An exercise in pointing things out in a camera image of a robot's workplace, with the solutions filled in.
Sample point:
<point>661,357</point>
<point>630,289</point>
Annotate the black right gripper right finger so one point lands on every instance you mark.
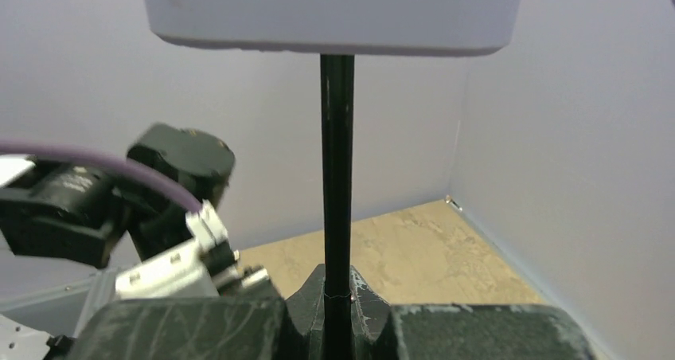
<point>484,331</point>

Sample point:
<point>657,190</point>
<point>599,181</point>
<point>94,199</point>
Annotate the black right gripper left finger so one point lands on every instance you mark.
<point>193,328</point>

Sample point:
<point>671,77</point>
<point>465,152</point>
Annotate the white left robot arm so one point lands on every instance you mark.
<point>147,222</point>

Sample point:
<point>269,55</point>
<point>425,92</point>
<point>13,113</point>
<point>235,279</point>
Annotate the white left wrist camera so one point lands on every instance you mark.
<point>203,266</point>

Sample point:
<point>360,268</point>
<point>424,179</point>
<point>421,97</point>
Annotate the aluminium frame rail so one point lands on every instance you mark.
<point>62,310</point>

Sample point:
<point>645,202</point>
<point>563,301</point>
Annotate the lavender folding umbrella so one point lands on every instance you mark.
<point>338,31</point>

